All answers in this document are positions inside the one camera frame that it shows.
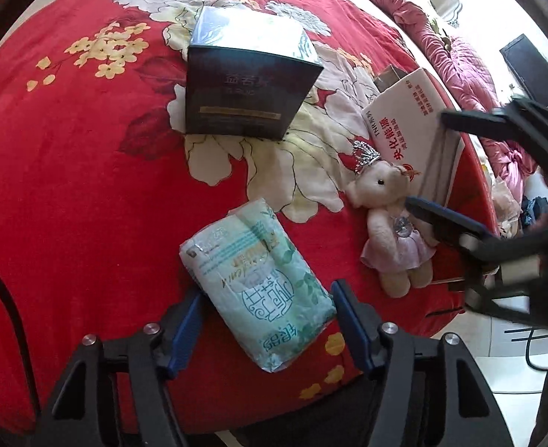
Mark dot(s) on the pile of dark clothes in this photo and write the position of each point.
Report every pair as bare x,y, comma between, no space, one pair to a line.
535,214

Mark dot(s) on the red floral blanket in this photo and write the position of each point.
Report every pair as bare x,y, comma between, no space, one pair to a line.
92,172

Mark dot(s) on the pink quilt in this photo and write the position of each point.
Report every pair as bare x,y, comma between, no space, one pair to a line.
460,70

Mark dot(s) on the bed with cream sheet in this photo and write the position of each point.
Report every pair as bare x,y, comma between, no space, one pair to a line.
395,23

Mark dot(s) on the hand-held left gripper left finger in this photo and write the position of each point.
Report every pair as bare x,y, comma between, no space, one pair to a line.
185,330

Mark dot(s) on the black wall television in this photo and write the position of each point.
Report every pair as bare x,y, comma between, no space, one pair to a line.
535,70

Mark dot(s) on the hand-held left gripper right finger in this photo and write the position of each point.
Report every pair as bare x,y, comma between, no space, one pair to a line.
353,326

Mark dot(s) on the green pocket tissue pack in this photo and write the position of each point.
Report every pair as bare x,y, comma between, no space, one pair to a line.
260,284

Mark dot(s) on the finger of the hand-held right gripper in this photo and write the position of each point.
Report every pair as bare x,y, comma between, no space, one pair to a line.
511,121
441,219

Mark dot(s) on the white ornate chair back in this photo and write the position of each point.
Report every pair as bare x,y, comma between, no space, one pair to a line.
448,7

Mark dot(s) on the red tissue pack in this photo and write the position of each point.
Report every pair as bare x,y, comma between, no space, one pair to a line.
404,130

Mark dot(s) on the teddy bear pink dress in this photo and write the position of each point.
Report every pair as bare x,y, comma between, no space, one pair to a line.
390,223

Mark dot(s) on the dark cardboard box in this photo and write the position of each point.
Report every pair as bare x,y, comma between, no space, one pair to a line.
250,88

